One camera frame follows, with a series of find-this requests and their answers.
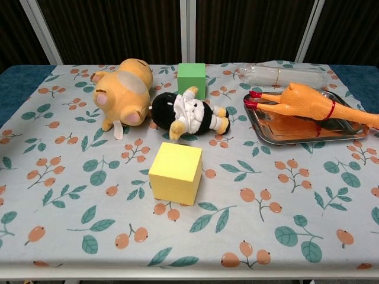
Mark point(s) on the orange rubber chicken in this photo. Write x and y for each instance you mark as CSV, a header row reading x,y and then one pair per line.
x,y
302,103

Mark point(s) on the shiny metal tray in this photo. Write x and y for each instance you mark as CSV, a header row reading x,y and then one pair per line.
x,y
296,133

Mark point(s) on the black-haired plush doll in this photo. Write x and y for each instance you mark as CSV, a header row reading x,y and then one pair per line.
x,y
189,115

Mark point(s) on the yellow foam cube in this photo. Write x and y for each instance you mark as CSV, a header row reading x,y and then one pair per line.
x,y
174,174

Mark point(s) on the green foam cube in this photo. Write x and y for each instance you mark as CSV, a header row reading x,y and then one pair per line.
x,y
192,77

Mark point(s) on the floral patterned tablecloth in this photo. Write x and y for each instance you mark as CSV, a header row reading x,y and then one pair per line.
x,y
237,207

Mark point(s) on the orange plush animal toy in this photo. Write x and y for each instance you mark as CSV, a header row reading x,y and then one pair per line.
x,y
124,91

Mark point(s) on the clear plastic bottle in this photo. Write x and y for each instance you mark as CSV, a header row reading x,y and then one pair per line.
x,y
281,75

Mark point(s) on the white partition post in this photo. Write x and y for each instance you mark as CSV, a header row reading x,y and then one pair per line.
x,y
188,29
311,29
41,32

